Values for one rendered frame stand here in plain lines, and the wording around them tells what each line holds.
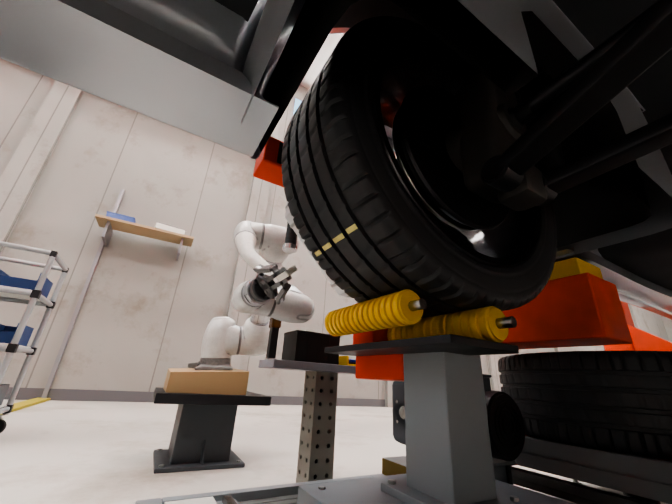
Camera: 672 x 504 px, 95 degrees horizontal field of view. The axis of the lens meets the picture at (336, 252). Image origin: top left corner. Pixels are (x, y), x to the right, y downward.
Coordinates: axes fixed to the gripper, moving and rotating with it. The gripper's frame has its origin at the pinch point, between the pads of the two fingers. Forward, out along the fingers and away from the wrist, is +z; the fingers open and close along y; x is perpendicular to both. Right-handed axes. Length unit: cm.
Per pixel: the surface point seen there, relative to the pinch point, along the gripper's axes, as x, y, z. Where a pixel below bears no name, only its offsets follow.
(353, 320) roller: -4.5, -14.4, 21.1
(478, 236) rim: 41, -21, 25
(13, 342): -72, 49, -160
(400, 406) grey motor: 9, -52, -6
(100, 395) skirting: -81, -2, -420
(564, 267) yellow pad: 51, -41, 35
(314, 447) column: -8, -59, -44
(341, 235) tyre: -2.7, 0.7, 30.4
